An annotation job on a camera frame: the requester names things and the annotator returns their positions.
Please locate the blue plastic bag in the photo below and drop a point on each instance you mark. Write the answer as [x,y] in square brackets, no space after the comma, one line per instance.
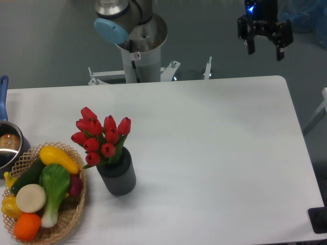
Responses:
[306,17]

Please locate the orange fruit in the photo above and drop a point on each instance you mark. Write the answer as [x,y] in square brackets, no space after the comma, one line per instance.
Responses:
[27,226]

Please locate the purple red onion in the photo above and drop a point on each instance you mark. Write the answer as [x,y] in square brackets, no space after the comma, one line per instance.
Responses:
[76,186]

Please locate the woven wicker basket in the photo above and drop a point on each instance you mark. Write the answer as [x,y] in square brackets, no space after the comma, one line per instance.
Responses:
[69,211]

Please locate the white metal base frame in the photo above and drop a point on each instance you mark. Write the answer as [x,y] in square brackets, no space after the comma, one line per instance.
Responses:
[168,73]

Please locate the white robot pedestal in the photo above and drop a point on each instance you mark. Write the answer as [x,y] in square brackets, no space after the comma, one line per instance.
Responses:
[141,52]

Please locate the yellow bell pepper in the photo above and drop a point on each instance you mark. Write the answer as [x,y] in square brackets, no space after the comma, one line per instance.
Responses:
[10,208]

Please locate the yellow squash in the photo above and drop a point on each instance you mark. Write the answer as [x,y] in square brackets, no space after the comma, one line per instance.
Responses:
[53,155]

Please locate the green cucumber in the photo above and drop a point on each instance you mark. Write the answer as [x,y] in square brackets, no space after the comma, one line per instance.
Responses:
[30,176]

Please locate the black device at table edge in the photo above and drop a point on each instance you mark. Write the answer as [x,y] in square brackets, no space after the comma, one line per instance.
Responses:
[318,219]

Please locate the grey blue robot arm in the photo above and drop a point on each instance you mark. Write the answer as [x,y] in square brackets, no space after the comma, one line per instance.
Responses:
[132,25]

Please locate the blue handled saucepan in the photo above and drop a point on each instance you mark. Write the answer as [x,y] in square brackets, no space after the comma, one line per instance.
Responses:
[13,142]

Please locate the dark grey ribbed vase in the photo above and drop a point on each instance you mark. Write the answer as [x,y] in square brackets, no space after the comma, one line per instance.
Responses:
[119,179]

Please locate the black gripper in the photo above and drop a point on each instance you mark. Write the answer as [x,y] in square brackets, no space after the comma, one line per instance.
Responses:
[260,19]

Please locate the white furniture leg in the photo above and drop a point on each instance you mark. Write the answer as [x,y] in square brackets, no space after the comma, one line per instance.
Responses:
[317,116]

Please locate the green bok choy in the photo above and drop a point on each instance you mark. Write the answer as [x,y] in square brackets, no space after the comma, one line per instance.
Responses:
[55,180]

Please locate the red tulip bouquet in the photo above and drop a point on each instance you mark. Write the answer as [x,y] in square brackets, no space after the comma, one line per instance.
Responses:
[103,142]

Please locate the yellow banana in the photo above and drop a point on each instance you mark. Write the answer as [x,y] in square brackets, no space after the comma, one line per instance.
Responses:
[10,180]

